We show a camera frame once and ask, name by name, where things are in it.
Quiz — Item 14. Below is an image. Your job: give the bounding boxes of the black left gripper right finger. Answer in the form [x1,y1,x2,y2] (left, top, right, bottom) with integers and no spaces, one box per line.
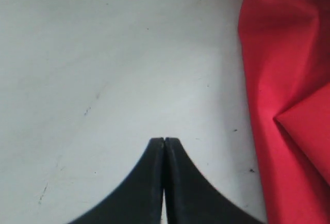
[163,138,261,224]

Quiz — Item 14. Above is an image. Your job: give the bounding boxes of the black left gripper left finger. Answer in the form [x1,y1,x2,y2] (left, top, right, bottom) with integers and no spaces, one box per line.
[71,138,164,224]

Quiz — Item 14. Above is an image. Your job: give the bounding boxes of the red table cloth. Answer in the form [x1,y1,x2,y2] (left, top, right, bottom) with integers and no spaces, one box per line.
[238,0,329,223]

